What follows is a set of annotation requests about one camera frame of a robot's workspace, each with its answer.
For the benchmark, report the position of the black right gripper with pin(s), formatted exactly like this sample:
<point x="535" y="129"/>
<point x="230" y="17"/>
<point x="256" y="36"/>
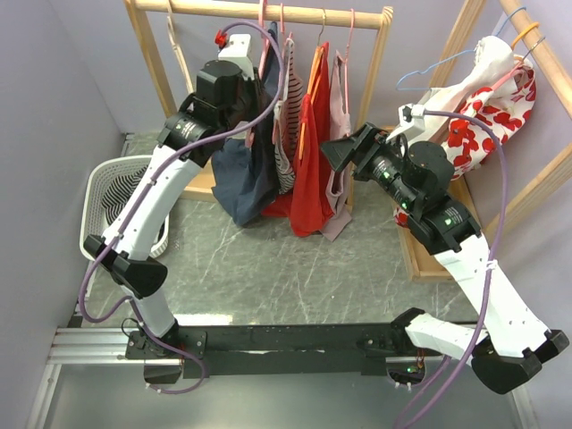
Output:
<point x="361" y="149"/>

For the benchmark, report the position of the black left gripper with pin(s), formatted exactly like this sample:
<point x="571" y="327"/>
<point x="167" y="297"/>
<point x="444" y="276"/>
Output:
<point x="259" y="98"/>

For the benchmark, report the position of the black white striped tank top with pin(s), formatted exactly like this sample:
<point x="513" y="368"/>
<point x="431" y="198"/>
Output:
<point x="119" y="192"/>

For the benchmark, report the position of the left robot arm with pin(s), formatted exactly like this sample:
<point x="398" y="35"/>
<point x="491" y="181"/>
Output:
<point x="226" y="95"/>

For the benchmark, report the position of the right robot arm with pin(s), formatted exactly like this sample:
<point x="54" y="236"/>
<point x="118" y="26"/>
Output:
<point x="513" y="344"/>

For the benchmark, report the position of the pink plastic hanger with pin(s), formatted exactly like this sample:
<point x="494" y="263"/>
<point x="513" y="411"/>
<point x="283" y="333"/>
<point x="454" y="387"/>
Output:
<point x="266" y="49"/>

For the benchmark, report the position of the red white striped top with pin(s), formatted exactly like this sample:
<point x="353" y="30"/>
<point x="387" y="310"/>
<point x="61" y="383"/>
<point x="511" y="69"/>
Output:
<point x="284" y="156"/>

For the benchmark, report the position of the mauve pink top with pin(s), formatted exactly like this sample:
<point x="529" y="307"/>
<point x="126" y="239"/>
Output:
<point x="337" y="188"/>

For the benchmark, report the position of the orange hanger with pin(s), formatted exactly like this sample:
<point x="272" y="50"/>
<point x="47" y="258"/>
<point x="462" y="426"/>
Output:
<point x="314" y="78"/>

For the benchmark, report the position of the navy blue printed top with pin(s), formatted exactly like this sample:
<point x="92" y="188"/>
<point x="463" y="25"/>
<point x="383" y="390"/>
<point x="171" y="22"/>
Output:
<point x="246" y="181"/>

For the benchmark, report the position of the orange hanger hook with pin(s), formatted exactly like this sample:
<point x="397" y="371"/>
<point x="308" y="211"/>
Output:
<point x="523" y="33"/>

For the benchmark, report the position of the wooden clothes rack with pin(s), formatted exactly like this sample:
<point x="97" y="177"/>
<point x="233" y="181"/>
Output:
<point x="137" y="11"/>
<point x="536" y="247"/>

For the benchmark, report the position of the red floral white dress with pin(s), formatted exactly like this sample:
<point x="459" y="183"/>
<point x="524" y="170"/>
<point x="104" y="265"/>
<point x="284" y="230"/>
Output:
<point x="504" y="109"/>

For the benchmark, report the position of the white perforated plastic basket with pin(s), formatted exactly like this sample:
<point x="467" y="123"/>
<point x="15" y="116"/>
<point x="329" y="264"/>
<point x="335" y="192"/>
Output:
<point x="93" y="219"/>

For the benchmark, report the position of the white garment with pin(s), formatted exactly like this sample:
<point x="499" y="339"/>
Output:
<point x="493" y="60"/>

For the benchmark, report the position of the black base bar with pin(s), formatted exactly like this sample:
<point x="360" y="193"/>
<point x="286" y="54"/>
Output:
<point x="295" y="348"/>

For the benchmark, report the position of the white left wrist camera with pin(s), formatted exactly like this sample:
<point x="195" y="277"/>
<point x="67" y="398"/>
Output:
<point x="238" y="51"/>

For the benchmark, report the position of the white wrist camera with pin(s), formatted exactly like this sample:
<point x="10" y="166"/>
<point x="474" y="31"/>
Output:
<point x="238" y="51"/>
<point x="412" y="120"/>

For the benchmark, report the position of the pink wire hanger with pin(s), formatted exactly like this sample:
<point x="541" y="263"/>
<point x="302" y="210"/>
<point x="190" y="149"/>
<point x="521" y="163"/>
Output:
<point x="348" y="67"/>
<point x="282" y="76"/>

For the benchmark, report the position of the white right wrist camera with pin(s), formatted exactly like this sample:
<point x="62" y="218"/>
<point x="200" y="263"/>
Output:
<point x="412" y="120"/>

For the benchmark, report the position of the blue wire hanger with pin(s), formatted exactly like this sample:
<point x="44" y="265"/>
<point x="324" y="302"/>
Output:
<point x="429" y="67"/>

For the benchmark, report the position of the pink wire hanger right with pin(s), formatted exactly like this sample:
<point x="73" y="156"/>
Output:
<point x="348" y="67"/>

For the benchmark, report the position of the aluminium rail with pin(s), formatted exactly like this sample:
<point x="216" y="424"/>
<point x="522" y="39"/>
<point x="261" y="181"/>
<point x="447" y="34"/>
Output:
<point x="108" y="346"/>

